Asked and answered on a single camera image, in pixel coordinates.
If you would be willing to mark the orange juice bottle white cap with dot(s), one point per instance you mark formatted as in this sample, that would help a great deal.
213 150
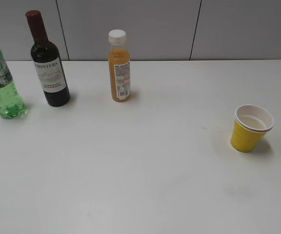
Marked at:
119 66

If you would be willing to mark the yellow paper cup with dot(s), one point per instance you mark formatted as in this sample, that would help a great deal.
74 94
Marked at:
251 124

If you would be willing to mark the dark red wine bottle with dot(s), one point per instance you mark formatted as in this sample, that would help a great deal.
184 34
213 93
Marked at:
47 62

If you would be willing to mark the green sprite bottle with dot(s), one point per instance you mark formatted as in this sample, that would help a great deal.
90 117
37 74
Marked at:
11 103

